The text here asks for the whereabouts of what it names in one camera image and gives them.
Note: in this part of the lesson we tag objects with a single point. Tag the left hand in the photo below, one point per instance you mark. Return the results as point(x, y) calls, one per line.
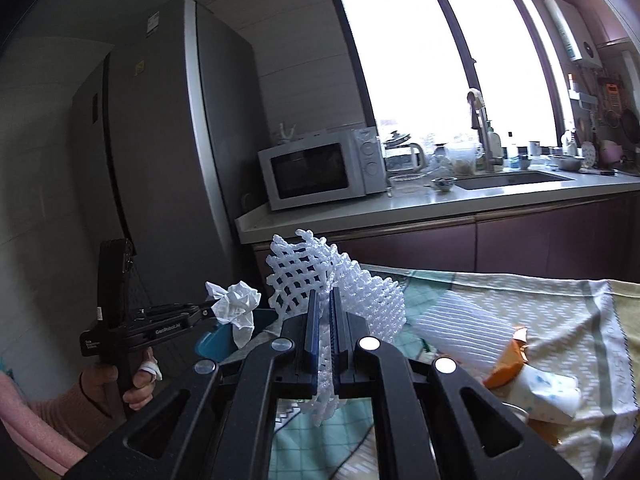
point(135, 384)

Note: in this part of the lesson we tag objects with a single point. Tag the white foam net sleeve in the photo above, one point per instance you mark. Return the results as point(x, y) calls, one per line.
point(378, 300)

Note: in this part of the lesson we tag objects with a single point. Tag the kitchen faucet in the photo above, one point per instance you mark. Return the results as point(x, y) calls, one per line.
point(480, 124)

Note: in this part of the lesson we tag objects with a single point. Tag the white water heater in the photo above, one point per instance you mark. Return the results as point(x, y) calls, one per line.
point(574, 33)

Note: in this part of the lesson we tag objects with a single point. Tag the white microwave oven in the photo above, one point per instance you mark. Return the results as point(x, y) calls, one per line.
point(323, 168)

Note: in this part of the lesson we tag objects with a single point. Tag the glass kettle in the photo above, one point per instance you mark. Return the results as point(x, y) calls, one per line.
point(401, 155)

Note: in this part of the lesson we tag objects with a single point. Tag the blue plastic trash bin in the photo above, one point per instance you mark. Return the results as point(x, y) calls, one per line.
point(218, 344)

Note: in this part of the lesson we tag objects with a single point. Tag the pink sleeved left forearm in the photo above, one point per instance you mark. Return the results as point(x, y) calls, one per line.
point(56, 434)

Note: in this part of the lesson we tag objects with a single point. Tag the blue white small bowl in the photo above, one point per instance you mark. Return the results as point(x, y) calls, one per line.
point(443, 184)

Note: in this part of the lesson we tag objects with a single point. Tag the white foam net mesh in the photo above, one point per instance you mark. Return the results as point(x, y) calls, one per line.
point(297, 269)

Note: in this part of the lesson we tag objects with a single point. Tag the white tissue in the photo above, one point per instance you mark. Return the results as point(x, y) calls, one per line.
point(235, 305)

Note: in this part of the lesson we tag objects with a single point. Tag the silver refrigerator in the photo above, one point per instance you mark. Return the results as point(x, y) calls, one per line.
point(166, 133)

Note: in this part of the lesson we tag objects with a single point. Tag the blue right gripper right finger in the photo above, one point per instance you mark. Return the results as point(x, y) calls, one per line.
point(337, 334)

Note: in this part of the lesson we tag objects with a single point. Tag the purple kitchen cabinet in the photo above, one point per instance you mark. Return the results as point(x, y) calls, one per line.
point(592, 237)

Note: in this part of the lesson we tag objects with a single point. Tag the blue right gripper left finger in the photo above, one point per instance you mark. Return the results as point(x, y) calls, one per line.
point(312, 337)

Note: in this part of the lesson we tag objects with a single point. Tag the patterned tablecloth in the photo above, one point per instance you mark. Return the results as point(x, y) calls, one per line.
point(583, 329)

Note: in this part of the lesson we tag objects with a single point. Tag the orange snack wrapper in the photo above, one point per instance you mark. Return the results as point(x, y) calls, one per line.
point(511, 361)

